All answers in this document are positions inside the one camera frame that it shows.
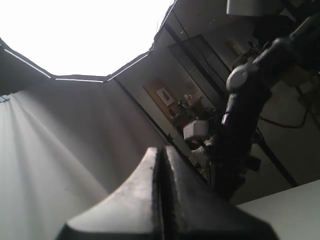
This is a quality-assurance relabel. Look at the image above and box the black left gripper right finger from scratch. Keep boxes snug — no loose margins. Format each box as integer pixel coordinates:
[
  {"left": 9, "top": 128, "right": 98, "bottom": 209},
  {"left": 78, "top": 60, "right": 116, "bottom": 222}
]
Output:
[{"left": 159, "top": 146, "right": 278, "bottom": 240}]

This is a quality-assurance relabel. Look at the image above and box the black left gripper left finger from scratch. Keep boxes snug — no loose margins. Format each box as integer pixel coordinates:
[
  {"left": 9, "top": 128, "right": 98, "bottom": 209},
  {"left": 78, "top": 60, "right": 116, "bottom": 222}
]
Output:
[{"left": 56, "top": 147, "right": 164, "bottom": 240}]

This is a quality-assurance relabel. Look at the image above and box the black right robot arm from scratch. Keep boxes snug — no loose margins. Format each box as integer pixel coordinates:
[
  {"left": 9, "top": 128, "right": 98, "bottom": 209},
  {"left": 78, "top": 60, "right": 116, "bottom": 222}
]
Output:
[{"left": 210, "top": 12, "right": 320, "bottom": 200}]

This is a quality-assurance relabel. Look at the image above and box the grey backdrop cloth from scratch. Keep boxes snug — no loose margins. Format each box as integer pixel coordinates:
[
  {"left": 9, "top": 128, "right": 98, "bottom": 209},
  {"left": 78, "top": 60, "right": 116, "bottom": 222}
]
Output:
[{"left": 0, "top": 80, "right": 168, "bottom": 240}]

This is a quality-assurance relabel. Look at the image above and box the wooden shelf with items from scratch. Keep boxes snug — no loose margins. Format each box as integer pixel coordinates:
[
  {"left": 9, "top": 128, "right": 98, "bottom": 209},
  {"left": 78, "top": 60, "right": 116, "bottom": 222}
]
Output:
[{"left": 169, "top": 94, "right": 216, "bottom": 127}]

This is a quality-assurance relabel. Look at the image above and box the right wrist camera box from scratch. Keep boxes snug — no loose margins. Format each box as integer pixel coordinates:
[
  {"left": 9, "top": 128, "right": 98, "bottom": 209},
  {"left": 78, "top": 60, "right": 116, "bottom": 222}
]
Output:
[{"left": 183, "top": 120, "right": 209, "bottom": 141}]

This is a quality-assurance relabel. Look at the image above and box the framed wall picture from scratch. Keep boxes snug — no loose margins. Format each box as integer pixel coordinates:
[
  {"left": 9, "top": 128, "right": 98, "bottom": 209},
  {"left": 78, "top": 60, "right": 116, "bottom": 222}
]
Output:
[{"left": 156, "top": 87, "right": 175, "bottom": 107}]

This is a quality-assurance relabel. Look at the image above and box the white overhead camera box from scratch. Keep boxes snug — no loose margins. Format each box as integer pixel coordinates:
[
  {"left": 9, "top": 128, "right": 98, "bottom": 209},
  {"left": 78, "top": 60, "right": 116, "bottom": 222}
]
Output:
[{"left": 226, "top": 0, "right": 283, "bottom": 17}]

